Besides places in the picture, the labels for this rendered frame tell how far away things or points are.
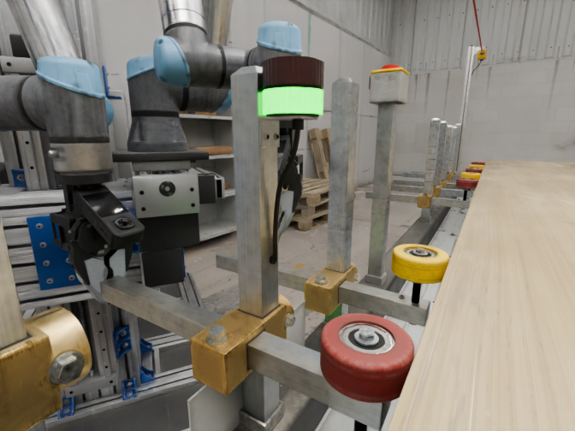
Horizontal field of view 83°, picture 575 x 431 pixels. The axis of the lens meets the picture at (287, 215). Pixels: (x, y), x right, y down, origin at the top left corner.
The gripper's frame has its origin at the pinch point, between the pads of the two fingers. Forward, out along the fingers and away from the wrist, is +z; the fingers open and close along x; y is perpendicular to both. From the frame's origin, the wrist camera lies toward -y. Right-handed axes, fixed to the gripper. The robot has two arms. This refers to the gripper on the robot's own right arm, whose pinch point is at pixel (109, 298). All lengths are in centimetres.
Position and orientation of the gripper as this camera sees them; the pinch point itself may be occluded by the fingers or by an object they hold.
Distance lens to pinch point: 60.7
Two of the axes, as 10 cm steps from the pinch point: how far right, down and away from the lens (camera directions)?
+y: -8.5, -1.4, 5.1
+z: -0.1, 9.7, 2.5
